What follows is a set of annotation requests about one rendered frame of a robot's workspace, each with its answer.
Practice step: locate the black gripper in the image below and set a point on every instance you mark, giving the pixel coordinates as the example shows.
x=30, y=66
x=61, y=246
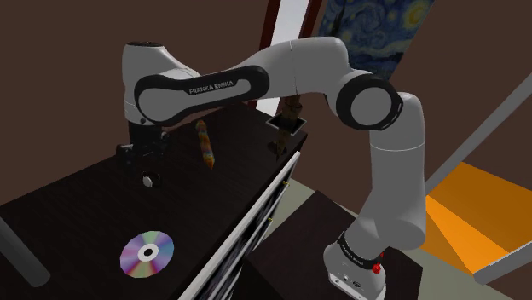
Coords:
x=145, y=133

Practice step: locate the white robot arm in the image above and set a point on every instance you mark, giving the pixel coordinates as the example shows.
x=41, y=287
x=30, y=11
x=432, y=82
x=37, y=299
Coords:
x=390, y=166

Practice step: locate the small black and white knob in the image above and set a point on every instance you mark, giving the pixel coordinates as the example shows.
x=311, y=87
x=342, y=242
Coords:
x=148, y=180

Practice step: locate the multicoloured striped pen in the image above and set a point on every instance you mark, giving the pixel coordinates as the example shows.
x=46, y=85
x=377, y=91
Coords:
x=205, y=145

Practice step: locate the dark chest of drawers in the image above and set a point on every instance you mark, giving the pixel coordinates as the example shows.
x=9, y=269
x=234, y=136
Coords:
x=91, y=207

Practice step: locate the iridescent compact disc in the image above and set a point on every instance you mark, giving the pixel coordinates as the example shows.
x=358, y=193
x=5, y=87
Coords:
x=135, y=261

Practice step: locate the brown carved stick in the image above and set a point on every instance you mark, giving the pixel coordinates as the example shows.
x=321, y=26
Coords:
x=283, y=141

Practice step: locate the grey round bar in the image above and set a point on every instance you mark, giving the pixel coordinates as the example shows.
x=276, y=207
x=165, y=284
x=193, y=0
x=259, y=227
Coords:
x=20, y=257

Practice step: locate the black square dish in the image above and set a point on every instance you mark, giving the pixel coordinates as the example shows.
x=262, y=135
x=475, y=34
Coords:
x=300, y=123

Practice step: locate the dark robot stand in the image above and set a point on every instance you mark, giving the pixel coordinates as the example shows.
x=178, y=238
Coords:
x=299, y=245

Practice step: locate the white door with red-brown frame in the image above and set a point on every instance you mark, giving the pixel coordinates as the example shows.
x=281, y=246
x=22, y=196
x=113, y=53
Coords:
x=286, y=20

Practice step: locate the blue starry wall picture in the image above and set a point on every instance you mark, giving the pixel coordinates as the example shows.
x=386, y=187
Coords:
x=374, y=25

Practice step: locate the orange furniture with grey frame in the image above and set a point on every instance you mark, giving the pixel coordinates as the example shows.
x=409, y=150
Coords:
x=469, y=216

